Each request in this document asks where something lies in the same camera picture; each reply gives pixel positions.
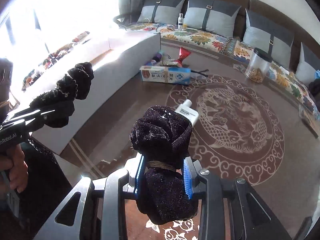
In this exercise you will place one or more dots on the blue white toothpaste box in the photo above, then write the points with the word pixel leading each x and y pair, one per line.
pixel 160 74

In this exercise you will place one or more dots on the dark glitter cloth roll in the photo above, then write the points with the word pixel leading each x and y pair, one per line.
pixel 162 136

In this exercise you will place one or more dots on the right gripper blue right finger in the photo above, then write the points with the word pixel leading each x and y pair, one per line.
pixel 187 177

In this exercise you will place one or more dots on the clear plastic jar black lid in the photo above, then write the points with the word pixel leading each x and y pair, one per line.
pixel 258 66

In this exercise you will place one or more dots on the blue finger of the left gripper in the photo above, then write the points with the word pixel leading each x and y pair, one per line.
pixel 33 122
pixel 32 115

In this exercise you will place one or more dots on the rhinestone bow hair clip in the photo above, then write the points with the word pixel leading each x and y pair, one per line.
pixel 168 62

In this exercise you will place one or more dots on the black lace cloth bundle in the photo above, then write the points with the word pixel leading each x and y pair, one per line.
pixel 75 84

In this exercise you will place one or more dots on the brown sofa with floral cover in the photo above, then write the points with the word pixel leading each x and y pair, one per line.
pixel 234 48

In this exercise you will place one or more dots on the grey cushion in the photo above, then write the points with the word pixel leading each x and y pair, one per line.
pixel 268 36
pixel 308 65
pixel 161 11
pixel 213 16

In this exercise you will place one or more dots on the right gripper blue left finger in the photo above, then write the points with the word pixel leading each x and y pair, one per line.
pixel 138 172

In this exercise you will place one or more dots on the purple toy wand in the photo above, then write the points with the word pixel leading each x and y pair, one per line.
pixel 157 57

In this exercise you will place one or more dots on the white cardboard sorting box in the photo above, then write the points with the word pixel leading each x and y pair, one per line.
pixel 113 63

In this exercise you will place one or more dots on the grey cushion far right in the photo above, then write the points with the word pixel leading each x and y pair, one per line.
pixel 308 65

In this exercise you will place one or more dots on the grey cushion far left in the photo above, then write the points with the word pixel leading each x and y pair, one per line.
pixel 161 11

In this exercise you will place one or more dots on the red foil pouch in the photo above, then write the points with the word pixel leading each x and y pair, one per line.
pixel 183 54

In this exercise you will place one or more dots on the white pump bottle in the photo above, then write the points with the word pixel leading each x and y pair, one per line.
pixel 180 21

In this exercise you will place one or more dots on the person left hand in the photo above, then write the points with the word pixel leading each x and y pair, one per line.
pixel 18 169

